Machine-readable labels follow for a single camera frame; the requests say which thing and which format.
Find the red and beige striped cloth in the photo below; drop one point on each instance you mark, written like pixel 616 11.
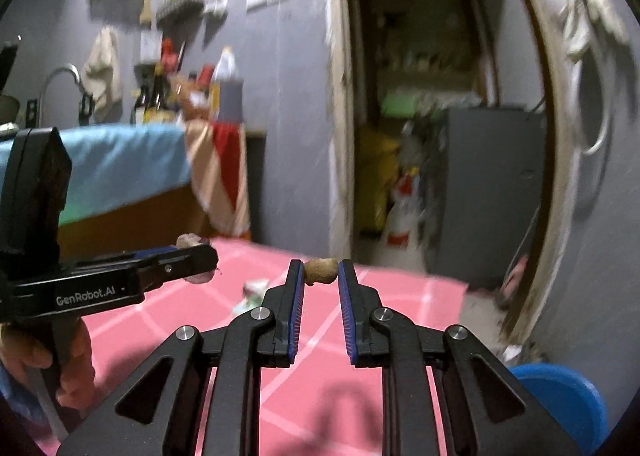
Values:
pixel 220 171

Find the pink checked tablecloth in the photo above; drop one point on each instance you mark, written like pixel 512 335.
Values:
pixel 310 401

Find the red and white bottle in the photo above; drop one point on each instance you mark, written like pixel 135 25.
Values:
pixel 405 216

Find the beige hanging cloth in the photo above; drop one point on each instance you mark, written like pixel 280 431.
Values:
pixel 102 76

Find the dark sauce bottle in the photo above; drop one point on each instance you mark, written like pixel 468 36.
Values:
pixel 152 101

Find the light blue towel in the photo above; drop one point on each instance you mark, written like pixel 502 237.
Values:
pixel 125 161

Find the large cooking oil bottle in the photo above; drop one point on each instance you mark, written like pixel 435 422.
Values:
pixel 227 86

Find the pink slipper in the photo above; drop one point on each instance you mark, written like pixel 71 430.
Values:
pixel 515 281

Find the person's left hand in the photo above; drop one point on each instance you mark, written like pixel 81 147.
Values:
pixel 75 366

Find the blue plastic bin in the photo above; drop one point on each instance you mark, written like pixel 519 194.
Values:
pixel 565 411

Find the white hanging gloves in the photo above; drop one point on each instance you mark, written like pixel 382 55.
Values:
pixel 590 11

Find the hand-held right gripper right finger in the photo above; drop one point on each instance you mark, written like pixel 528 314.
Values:
pixel 347 316

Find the green snack wrapper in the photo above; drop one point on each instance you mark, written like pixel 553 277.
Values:
pixel 252 297

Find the metal faucet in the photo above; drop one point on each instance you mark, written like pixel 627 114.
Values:
pixel 55 78

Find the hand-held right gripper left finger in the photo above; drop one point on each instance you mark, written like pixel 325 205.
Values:
pixel 296 311

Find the wall rack with packets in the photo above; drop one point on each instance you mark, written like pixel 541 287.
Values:
pixel 180 11

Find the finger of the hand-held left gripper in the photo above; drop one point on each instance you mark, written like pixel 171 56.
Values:
pixel 160 251
pixel 180 263

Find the wooden door frame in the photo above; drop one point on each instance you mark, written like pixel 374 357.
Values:
pixel 342 86

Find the yellow bag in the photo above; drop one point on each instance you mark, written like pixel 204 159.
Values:
pixel 377 176

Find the wooden cabinet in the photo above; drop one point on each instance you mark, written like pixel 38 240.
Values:
pixel 150 223

